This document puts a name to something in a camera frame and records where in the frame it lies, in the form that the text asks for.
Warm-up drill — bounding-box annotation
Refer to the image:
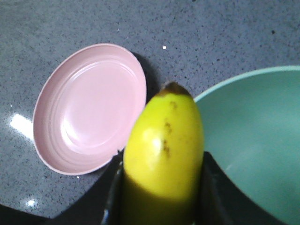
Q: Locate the green bowl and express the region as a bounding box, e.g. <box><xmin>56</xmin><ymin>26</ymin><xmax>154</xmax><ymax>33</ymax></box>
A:
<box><xmin>195</xmin><ymin>66</ymin><xmax>300</xmax><ymax>225</ymax></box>

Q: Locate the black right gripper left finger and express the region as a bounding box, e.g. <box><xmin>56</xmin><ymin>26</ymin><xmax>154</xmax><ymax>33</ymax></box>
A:
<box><xmin>0</xmin><ymin>151</ymin><xmax>124</xmax><ymax>225</ymax></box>

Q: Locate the yellow banana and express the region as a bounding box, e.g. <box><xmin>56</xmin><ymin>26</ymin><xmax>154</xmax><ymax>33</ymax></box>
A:
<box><xmin>120</xmin><ymin>82</ymin><xmax>204</xmax><ymax>225</ymax></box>

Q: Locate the pink plate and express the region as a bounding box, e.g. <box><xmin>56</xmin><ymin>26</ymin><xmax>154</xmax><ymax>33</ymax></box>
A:
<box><xmin>33</xmin><ymin>43</ymin><xmax>147</xmax><ymax>175</ymax></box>

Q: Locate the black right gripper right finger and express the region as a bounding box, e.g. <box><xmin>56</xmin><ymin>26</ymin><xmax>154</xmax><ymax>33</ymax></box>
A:
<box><xmin>199</xmin><ymin>151</ymin><xmax>291</xmax><ymax>225</ymax></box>

